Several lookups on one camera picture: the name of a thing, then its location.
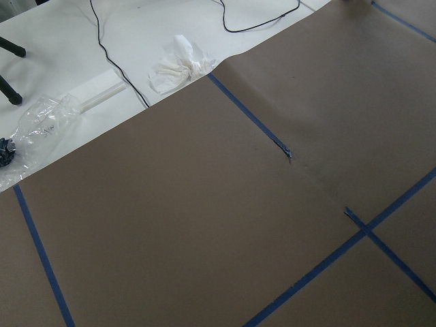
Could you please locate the crumpled clear plastic wrap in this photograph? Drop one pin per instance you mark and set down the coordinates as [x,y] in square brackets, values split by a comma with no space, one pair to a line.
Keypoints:
[38,132]

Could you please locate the folded dark blue umbrella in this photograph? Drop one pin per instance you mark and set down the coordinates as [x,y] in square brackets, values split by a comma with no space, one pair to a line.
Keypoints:
[7,151]

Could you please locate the crumpled white tissue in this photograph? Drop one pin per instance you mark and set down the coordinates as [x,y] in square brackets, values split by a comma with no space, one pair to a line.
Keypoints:
[184,62]

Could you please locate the white plastic strip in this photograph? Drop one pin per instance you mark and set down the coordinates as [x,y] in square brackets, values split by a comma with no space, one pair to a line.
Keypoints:
[98,89]

